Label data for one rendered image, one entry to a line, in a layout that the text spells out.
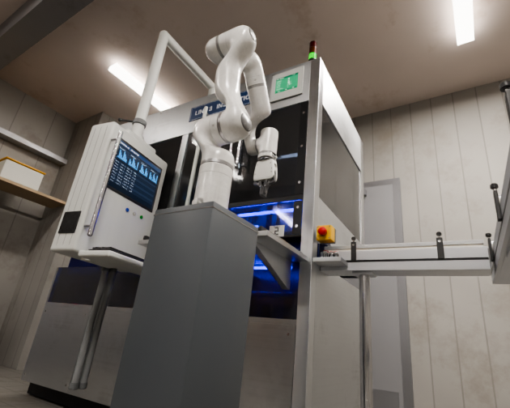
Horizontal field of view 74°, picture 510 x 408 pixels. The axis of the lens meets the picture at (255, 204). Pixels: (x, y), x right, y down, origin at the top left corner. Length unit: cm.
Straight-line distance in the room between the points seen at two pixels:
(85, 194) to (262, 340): 114
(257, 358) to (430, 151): 281
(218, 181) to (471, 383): 265
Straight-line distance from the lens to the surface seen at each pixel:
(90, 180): 196
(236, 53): 143
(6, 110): 513
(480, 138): 384
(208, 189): 113
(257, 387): 166
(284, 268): 156
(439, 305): 333
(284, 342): 159
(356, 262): 164
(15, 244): 486
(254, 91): 158
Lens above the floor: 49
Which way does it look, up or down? 22 degrees up
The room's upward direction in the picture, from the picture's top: 7 degrees clockwise
